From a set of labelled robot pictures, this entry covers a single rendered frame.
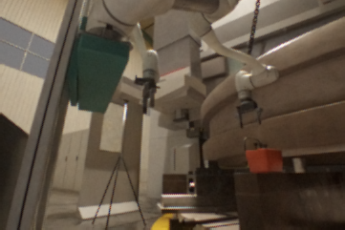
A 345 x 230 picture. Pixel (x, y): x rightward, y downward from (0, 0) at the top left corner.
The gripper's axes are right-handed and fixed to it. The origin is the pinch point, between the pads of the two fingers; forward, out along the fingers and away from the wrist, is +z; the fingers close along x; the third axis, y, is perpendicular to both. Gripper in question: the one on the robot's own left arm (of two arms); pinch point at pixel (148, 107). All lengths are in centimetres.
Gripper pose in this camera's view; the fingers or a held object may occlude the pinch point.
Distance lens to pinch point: 110.9
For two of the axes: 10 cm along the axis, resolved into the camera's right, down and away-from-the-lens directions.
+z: -0.1, 9.2, -3.9
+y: 9.2, 1.6, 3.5
